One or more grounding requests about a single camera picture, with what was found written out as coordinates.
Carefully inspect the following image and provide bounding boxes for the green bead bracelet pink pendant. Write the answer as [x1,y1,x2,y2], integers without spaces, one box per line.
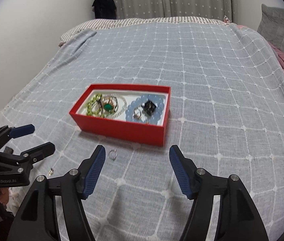
[86,93,105,118]

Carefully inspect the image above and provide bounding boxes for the gold cage ring green stone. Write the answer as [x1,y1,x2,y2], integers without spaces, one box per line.
[102,96,118,114]

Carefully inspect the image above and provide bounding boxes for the white pearl bead necklace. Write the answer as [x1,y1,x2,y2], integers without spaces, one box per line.
[104,93,128,120]

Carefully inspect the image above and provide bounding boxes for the black hair claw clip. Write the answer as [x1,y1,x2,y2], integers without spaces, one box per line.
[141,100,157,116]

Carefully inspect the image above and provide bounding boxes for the light blue bead bracelet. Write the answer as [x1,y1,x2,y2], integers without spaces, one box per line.
[125,94,167,125]

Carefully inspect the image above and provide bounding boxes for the grey checked bedspread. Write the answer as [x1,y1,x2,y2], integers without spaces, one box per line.
[0,23,284,240]

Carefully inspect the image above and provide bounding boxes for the red cardboard box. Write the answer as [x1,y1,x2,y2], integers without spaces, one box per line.
[69,83,171,147]

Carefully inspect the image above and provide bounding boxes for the striped bed sheet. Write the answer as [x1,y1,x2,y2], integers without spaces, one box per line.
[59,16,231,47]

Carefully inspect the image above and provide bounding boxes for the black hanging garment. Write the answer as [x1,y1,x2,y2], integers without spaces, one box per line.
[92,0,117,20]

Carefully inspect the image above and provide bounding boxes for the grey quilted pillow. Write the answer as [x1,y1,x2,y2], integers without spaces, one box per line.
[257,4,284,53]

